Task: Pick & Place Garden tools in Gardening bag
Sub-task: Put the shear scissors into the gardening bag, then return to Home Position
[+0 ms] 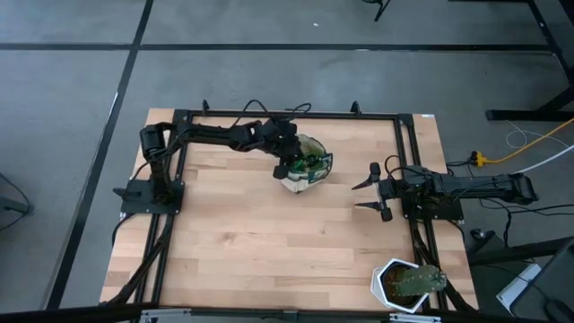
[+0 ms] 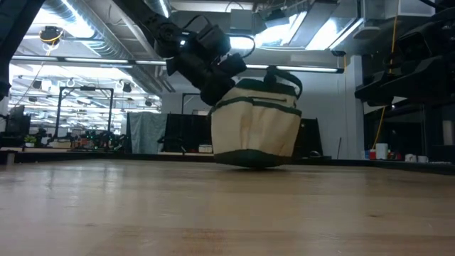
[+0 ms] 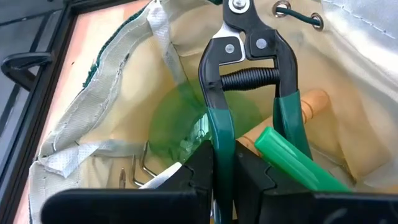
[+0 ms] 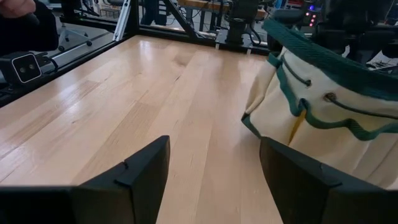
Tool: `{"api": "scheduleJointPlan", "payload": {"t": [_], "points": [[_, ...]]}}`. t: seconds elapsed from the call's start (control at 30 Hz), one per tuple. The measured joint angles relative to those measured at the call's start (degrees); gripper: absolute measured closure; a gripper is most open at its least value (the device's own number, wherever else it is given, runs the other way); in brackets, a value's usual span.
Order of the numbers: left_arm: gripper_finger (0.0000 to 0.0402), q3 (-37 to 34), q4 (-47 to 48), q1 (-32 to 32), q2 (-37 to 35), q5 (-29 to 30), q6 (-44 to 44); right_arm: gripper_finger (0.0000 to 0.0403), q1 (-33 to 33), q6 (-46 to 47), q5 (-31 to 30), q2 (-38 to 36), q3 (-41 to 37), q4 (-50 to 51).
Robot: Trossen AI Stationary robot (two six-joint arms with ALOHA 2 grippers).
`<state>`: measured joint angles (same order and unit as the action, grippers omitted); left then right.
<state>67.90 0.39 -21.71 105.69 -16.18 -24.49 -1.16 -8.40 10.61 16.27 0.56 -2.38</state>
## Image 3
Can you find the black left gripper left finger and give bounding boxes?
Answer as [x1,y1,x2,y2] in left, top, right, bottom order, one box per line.
[40,139,216,224]

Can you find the green-handled pruning shears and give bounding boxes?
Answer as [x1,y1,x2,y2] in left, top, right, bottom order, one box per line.
[198,0,313,224]

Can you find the small wooden stick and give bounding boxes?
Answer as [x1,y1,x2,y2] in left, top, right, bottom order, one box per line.
[238,89,331,156]

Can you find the black table frame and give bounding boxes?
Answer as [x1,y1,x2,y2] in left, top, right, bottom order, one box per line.
[0,0,150,224]

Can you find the beige green-trimmed gardening bag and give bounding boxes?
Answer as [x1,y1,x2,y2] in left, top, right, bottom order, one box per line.
[27,0,398,224]

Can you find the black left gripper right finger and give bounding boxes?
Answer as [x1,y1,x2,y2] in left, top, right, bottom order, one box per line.
[233,141,398,224]

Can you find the green spray bottle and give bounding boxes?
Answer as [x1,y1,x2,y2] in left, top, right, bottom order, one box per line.
[148,80,351,192]

